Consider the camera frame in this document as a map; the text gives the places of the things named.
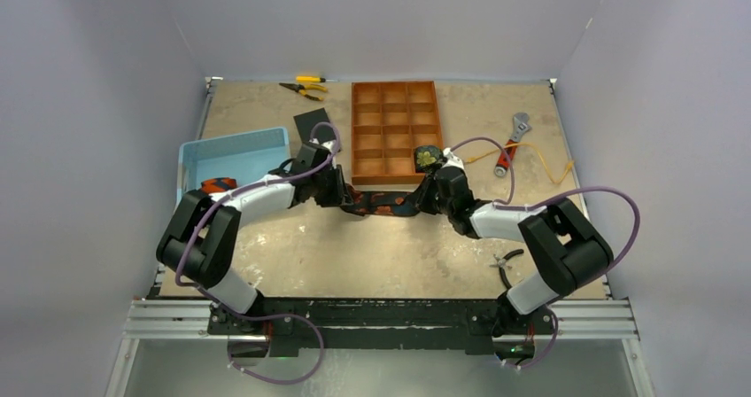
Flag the yellow handled screwdriver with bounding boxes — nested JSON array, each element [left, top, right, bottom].
[[295, 75, 338, 83]]

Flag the black foam block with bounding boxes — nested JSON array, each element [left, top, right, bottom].
[[293, 108, 338, 147]]

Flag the red handled adjustable wrench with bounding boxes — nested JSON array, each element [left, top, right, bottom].
[[494, 112, 531, 177]]

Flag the dark orange floral tie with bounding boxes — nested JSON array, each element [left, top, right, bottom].
[[340, 184, 421, 217]]

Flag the light blue plastic basket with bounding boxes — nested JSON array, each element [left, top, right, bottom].
[[176, 127, 290, 200]]

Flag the aluminium frame rail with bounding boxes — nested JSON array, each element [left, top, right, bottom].
[[120, 297, 640, 348]]

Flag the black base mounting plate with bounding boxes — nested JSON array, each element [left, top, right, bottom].
[[207, 297, 554, 356]]

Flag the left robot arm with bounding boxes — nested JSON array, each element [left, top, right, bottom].
[[156, 143, 354, 334]]

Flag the orange navy striped tie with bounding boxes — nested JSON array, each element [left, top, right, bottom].
[[199, 177, 238, 194]]

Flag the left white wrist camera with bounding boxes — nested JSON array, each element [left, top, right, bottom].
[[310, 138, 341, 155]]

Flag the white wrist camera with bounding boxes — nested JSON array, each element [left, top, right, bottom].
[[310, 138, 341, 155], [441, 147, 465, 170]]

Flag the rolled yellow floral tie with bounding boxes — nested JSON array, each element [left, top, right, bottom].
[[413, 145, 445, 174]]

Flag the orange wooden compartment tray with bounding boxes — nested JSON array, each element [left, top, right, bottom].
[[351, 81, 443, 186]]

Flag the yellow cable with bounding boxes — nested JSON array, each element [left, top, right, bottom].
[[466, 143, 579, 186]]

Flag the yellow handled pliers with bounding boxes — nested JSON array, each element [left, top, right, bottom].
[[279, 82, 329, 102]]

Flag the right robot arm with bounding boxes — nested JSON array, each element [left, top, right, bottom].
[[415, 166, 615, 332]]

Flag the black handled pliers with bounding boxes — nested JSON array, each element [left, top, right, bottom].
[[491, 249, 524, 290]]

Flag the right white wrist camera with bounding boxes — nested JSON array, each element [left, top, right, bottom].
[[441, 147, 465, 170]]

